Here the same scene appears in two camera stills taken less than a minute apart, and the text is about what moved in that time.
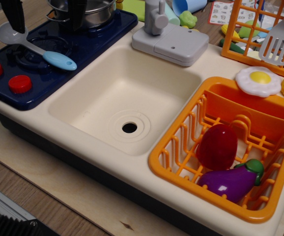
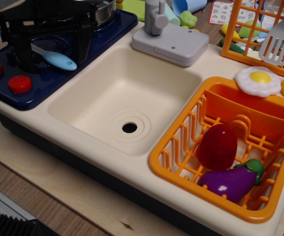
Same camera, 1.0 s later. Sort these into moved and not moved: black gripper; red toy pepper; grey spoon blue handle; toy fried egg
Moved: black gripper
Not moved: toy fried egg; grey spoon blue handle; red toy pepper
